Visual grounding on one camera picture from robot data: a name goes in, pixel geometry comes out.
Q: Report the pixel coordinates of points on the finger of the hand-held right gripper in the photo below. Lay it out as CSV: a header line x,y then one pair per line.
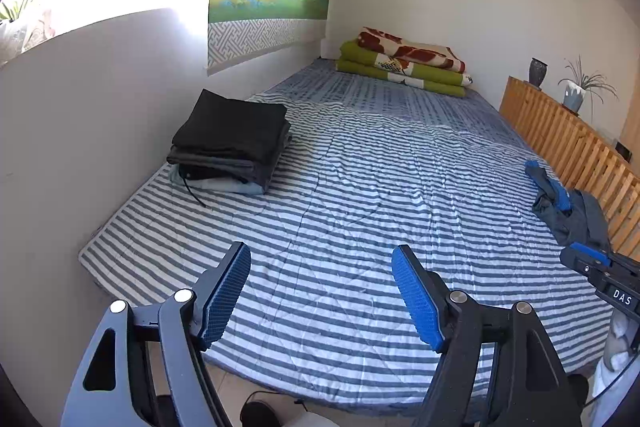
x,y
580,259

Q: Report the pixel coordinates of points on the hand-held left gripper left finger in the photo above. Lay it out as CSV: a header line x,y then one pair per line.
x,y
225,292

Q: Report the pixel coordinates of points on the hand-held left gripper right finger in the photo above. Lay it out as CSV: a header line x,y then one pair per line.
x,y
417,297

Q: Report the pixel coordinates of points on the grey knit garment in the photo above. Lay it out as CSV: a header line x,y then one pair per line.
x,y
582,219

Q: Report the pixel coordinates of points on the dark grey garment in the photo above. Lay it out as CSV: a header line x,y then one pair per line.
x,y
544,189

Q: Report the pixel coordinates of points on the light blue folded garment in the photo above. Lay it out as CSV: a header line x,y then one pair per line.
x,y
220,187

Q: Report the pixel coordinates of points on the small black device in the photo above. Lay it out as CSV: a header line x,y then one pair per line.
x,y
623,148

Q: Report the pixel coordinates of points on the black round object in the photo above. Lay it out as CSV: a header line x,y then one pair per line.
x,y
260,412

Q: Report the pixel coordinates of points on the blue white striped quilt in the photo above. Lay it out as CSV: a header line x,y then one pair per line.
x,y
350,187

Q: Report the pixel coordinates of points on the grey folded garment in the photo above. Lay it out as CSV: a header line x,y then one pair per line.
x,y
267,167

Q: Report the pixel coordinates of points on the charcoal folded garment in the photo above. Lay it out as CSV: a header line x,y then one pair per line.
x,y
220,155

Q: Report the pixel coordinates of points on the light wooden panel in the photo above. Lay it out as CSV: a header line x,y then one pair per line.
x,y
632,117

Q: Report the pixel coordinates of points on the potted plant white pot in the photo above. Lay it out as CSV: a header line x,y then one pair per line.
x,y
574,99

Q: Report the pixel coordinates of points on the dark ceramic vase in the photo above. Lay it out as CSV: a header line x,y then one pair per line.
x,y
537,74

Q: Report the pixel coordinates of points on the blue checked bed sheet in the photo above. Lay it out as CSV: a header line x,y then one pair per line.
x,y
375,102

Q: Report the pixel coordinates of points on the green folded blanket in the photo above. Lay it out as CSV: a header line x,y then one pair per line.
x,y
360,69
355,52

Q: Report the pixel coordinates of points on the red floral folded blanket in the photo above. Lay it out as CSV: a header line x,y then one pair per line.
x,y
410,52

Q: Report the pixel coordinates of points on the green window plant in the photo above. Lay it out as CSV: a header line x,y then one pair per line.
x,y
12,14

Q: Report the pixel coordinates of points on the wooden slatted bed rail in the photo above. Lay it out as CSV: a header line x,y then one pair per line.
x,y
550,127

